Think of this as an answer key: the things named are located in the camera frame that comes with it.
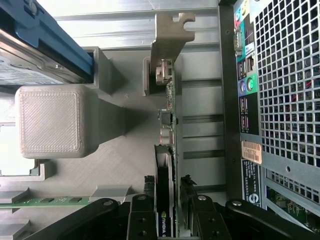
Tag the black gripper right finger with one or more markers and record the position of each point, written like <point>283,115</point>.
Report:
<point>207,220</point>

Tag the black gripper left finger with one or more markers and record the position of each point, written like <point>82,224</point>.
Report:
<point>142,220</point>

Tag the grey printed parts rack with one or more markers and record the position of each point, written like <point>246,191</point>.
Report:
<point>125,162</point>

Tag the orange barcode sticker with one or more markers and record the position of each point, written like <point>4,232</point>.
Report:
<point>251,151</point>

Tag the green RAM stick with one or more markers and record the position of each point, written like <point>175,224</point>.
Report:
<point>50,200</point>

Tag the open black PC case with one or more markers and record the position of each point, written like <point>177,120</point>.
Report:
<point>230,100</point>

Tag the hard disk in blue carrier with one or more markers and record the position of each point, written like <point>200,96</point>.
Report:
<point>25,67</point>

